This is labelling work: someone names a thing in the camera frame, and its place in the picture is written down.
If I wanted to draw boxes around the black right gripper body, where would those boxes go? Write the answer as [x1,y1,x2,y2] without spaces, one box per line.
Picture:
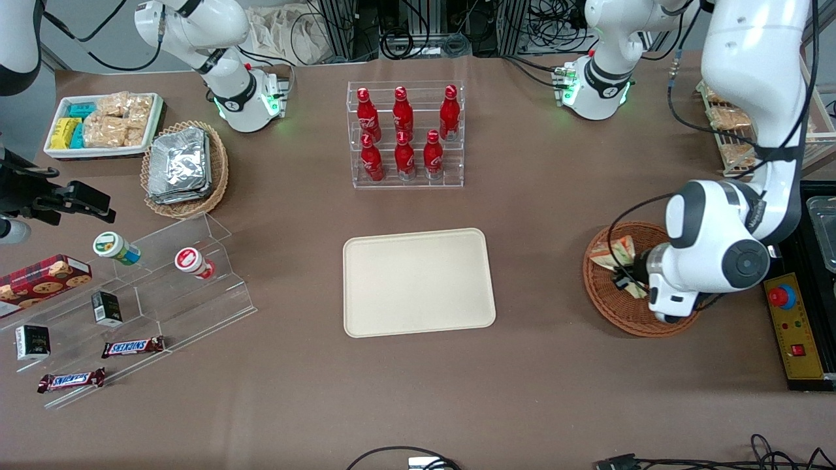
[0,151,59,223]

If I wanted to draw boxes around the triangle sandwich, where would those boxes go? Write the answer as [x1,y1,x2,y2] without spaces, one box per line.
[590,235,637,270]

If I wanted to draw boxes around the brown wicker basket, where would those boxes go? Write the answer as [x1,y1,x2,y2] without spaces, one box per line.
[583,221,703,338]

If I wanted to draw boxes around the light wicker basket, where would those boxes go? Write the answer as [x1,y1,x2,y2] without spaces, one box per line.
[141,120,229,219]

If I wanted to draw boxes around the beige plastic tray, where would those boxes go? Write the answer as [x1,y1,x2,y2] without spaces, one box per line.
[343,227,497,339]

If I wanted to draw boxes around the green lid sunflower cup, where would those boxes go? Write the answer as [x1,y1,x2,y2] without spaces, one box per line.
[93,231,142,266]

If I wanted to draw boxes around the white rectangular snack bin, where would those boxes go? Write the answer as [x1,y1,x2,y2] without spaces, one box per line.
[44,92,165,161]

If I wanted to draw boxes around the yellow snack packet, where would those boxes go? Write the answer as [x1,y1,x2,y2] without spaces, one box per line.
[50,117,80,149]

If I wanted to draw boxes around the foil-wrapped pack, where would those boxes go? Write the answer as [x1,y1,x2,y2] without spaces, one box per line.
[148,186,213,205]
[149,127,210,196]

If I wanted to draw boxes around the red tartan cookie box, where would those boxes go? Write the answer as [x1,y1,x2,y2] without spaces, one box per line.
[0,254,93,319]

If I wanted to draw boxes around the small black carton box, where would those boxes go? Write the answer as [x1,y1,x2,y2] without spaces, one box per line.
[15,324,51,361]
[91,291,123,327]

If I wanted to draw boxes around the red lid yogurt cup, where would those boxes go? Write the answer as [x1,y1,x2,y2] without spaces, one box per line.
[174,247,216,280]

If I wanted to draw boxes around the clear acrylic stepped shelf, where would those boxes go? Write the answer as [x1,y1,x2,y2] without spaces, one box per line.
[13,212,257,411]

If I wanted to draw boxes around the yellow emergency stop box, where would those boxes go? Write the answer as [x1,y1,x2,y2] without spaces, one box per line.
[763,272,826,381]

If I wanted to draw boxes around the Snickers chocolate bar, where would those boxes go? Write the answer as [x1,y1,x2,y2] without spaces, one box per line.
[37,368,106,394]
[101,336,165,359]

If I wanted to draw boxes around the black plastic crate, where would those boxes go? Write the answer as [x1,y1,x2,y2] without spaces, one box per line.
[780,181,836,392]

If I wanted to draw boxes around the clear plastic container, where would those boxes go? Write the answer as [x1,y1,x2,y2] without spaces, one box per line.
[806,195,836,273]

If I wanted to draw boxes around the red Coca-Cola bottle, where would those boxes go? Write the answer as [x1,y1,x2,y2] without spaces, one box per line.
[356,87,381,141]
[361,134,385,182]
[394,130,417,181]
[393,86,414,134]
[440,84,460,142]
[423,129,445,180]

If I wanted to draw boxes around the clear acrylic bottle rack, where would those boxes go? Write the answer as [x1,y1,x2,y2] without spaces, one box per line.
[347,80,466,190]

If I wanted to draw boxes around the beige cloth bag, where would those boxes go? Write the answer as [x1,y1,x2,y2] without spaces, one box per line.
[247,5,334,66]

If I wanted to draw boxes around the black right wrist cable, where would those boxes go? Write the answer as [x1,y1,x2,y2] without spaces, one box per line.
[0,147,61,178]

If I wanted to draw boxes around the black left wrist camera cable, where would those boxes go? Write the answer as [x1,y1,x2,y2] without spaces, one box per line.
[611,193,677,262]

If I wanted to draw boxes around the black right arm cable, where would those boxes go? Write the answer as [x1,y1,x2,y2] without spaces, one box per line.
[39,0,164,72]

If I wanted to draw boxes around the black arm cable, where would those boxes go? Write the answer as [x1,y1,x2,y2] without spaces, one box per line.
[39,0,164,72]
[666,0,820,180]

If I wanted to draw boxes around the black thin table cable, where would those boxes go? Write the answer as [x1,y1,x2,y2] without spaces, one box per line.
[637,433,836,470]

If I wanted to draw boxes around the black cable connector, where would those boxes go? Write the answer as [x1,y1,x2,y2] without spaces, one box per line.
[596,453,644,470]

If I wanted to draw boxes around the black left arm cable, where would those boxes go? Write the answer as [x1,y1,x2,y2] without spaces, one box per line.
[666,0,820,180]

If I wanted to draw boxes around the white wire rack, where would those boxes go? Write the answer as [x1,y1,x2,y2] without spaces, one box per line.
[694,55,836,178]

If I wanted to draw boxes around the tangled black cables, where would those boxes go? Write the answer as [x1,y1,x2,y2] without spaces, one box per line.
[366,0,588,59]

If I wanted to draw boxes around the aluminium frame post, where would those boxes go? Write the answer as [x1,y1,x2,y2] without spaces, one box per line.
[496,0,531,56]
[318,0,359,63]

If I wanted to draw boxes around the black looped table cable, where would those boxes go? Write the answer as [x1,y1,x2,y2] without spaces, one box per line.
[345,446,461,470]

